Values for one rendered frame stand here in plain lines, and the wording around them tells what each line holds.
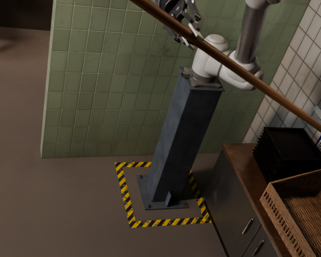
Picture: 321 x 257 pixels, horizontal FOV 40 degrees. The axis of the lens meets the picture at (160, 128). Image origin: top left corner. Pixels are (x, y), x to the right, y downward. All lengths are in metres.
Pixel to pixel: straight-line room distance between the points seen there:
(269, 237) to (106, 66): 1.40
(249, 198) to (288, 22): 1.22
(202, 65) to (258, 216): 0.89
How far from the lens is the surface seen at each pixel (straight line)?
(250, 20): 2.12
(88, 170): 3.24
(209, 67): 2.45
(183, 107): 2.57
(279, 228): 2.51
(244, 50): 2.26
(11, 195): 3.05
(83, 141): 3.21
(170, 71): 2.98
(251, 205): 2.63
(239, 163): 2.79
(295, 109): 1.70
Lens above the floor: 2.34
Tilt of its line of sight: 39 degrees down
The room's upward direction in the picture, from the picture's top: 17 degrees clockwise
